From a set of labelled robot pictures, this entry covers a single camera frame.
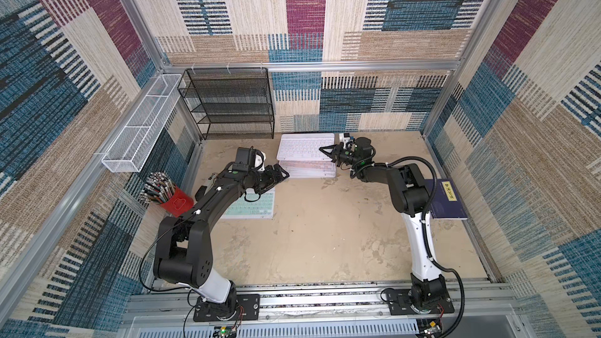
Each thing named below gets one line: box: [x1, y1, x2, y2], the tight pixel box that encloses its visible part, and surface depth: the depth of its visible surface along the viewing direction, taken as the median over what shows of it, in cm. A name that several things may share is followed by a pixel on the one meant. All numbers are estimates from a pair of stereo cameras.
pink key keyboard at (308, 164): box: [279, 159, 336, 170], surface depth 107 cm
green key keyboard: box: [220, 186, 276, 220], surface depth 96 cm
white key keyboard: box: [276, 133, 336, 162], surface depth 107 cm
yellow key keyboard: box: [286, 170, 337, 180], surface depth 107 cm
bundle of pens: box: [138, 171, 177, 208], surface depth 84 cm
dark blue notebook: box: [424, 178, 468, 220], surface depth 98 cm
